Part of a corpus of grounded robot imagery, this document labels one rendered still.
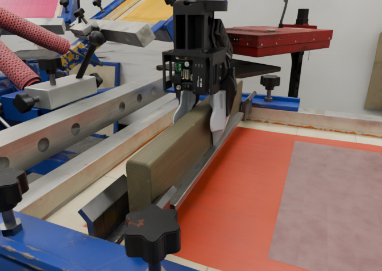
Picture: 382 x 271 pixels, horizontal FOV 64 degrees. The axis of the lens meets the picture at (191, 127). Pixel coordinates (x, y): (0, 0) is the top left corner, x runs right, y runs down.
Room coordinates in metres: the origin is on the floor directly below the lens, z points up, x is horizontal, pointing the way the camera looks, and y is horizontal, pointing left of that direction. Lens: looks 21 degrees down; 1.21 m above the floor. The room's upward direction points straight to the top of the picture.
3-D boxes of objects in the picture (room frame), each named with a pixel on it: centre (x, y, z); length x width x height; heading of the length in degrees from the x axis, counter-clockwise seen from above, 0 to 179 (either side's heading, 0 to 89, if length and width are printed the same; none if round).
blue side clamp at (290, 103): (0.73, -0.11, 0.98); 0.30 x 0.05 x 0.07; 68
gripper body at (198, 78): (0.44, -0.01, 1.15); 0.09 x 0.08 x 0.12; 158
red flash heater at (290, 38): (1.65, -0.37, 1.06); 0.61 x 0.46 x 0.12; 128
